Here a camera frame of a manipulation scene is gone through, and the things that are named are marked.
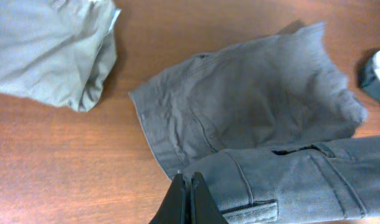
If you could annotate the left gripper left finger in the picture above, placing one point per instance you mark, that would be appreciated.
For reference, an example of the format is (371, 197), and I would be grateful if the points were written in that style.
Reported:
(173, 207)

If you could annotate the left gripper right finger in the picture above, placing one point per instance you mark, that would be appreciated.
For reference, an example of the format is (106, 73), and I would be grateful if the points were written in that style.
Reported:
(203, 207)

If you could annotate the grey cargo shorts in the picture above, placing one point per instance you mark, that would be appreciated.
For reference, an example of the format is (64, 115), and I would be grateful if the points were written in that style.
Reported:
(270, 125)

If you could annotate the beige shorts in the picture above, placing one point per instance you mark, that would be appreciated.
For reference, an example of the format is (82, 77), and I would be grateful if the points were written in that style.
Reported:
(57, 52)

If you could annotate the black garment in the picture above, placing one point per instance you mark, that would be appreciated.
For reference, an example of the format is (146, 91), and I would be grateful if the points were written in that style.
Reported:
(368, 81)

